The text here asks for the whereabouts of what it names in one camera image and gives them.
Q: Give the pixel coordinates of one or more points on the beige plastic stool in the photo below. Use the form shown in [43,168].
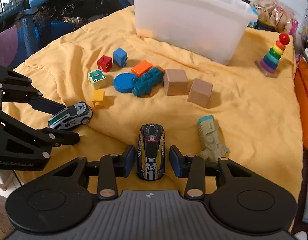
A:
[2,181]

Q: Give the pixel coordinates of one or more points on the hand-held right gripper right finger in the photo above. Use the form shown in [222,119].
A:
[176,162]

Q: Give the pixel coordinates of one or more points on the yellow blanket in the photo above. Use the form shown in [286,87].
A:
[114,122]

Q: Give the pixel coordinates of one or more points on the white plastic storage bin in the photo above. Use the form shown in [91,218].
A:
[189,22]

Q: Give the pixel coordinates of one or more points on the beige teal toy train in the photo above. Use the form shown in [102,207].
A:
[210,137]

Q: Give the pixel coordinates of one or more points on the orange box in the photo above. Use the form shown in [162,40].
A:
[305,105]

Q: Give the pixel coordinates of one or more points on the purple cloth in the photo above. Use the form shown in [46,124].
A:
[7,45]

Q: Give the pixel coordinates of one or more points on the red printed cube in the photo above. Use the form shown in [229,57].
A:
[104,63]

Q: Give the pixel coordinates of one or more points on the plain wooden cube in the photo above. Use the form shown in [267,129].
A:
[199,93]
[176,82]

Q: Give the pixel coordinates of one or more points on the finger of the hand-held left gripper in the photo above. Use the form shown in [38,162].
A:
[46,106]
[64,139]

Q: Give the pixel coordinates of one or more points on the dark mesh playpen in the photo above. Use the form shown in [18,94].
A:
[76,2]

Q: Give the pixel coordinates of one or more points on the frog printed cube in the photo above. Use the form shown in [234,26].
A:
[96,80]

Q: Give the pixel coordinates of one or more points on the pink plastic item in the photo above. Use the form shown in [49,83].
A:
[295,27]

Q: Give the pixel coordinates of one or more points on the blue disc block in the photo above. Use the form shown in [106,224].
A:
[123,83]

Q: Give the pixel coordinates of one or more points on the clear bag of snacks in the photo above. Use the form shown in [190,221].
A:
[274,10]

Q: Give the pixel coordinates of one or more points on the small yellow block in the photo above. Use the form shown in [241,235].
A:
[98,97]

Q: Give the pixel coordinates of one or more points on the white toy car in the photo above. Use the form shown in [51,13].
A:
[71,116]

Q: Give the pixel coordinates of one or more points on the black and yellow toy car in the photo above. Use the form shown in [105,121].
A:
[151,150]

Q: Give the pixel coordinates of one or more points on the orange block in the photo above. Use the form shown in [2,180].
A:
[141,67]

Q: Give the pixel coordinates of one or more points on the teal toy car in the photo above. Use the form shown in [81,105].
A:
[146,81]

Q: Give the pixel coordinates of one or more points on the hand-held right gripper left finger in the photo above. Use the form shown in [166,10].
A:
[129,161]

